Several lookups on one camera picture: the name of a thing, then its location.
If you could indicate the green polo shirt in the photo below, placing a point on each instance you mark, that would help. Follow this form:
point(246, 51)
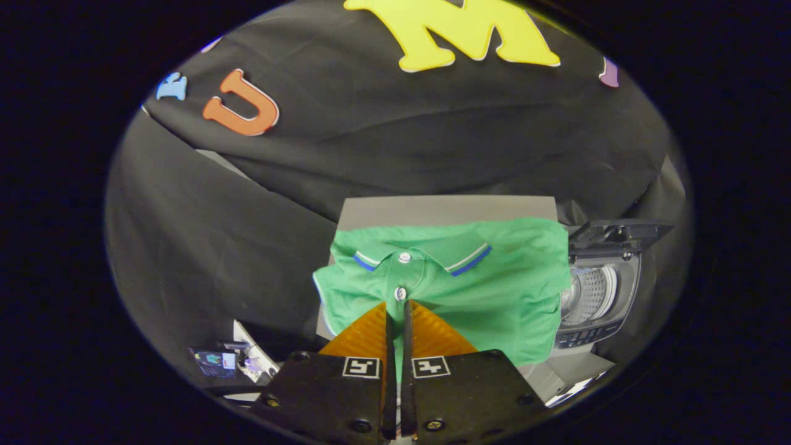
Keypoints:
point(513, 296)

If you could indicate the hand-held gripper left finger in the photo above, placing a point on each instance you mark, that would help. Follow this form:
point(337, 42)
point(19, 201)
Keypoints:
point(390, 371)

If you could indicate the black backdrop cloth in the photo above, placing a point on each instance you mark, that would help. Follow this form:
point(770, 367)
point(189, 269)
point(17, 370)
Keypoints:
point(371, 123)

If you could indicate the dark washing machine lid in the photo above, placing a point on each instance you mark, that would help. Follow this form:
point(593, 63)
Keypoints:
point(618, 235)

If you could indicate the grey washing machine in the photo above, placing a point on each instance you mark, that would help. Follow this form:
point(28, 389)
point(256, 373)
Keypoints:
point(593, 296)

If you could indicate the grey cabinet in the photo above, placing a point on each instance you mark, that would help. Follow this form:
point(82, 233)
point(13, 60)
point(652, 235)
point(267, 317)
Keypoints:
point(432, 213)

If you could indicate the white plastic device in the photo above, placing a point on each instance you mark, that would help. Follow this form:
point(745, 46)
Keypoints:
point(247, 340)

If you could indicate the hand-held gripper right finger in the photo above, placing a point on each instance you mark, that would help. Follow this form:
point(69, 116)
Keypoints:
point(406, 371)

